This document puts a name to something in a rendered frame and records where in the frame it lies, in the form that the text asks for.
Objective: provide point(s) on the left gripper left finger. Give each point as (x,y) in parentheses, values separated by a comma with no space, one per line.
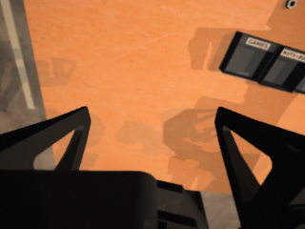
(19,148)

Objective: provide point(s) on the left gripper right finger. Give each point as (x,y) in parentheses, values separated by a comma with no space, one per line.
(260,206)

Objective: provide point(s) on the dark grey bin rack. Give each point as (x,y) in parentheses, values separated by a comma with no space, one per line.
(265,62)

